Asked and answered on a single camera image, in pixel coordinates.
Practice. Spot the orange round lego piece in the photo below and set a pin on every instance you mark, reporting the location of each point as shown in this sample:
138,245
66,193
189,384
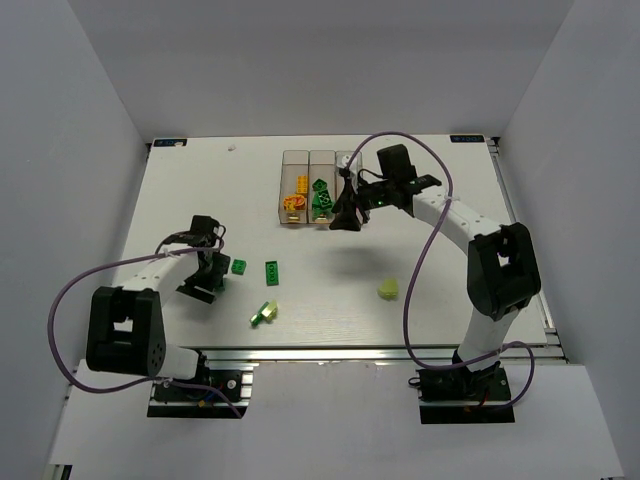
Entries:
300,201

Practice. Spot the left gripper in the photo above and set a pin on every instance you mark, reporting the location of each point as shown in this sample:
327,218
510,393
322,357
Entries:
201,290

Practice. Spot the blue label sticker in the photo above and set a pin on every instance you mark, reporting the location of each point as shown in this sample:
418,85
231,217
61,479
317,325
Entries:
466,138
169,142

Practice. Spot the left clear container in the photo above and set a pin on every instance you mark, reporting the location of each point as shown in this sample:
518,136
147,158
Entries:
294,163

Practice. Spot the right blue label sticker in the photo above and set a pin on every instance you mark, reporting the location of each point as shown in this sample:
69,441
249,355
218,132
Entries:
466,138

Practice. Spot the right clear container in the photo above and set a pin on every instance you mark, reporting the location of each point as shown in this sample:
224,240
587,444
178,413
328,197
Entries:
348,192

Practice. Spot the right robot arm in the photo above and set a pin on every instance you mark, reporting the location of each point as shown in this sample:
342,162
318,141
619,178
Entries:
502,272

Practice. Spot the clear container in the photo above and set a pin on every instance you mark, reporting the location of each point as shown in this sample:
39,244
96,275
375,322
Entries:
294,163
322,165
348,192

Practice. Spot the middle clear container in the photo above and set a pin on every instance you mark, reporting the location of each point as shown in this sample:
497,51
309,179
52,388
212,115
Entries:
322,165

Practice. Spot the yellow lego brick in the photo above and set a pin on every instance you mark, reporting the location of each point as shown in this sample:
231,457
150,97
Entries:
302,185

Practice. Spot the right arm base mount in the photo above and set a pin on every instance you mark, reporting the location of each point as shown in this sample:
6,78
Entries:
457,397

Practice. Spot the green sloped lego brick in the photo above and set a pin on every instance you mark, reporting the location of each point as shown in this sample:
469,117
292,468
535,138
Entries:
319,185

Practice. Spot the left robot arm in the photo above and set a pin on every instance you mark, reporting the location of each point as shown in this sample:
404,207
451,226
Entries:
126,329

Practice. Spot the left blue label sticker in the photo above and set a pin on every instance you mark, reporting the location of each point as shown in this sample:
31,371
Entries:
169,142

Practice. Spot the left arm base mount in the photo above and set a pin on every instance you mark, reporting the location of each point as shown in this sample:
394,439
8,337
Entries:
221,391

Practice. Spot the light green sloped lego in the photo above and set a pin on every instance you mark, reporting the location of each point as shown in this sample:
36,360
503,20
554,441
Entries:
388,289

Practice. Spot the green long lego brick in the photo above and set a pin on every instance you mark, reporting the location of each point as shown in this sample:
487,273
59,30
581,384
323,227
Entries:
271,273

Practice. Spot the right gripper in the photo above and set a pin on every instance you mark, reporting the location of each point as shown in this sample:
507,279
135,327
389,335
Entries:
351,204

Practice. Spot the green 2x3 lego brick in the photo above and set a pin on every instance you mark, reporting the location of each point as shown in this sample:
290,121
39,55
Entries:
322,200

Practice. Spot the green lego plate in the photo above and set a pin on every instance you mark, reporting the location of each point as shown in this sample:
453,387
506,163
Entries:
260,315

